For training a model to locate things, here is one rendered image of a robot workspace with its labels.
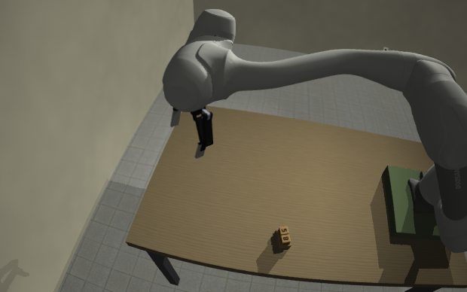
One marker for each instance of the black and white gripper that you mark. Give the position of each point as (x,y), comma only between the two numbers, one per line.
(205,132)

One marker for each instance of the tan wooden cube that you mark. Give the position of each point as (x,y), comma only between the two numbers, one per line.
(285,240)
(283,231)

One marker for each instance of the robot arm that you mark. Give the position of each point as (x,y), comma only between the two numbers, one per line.
(205,70)

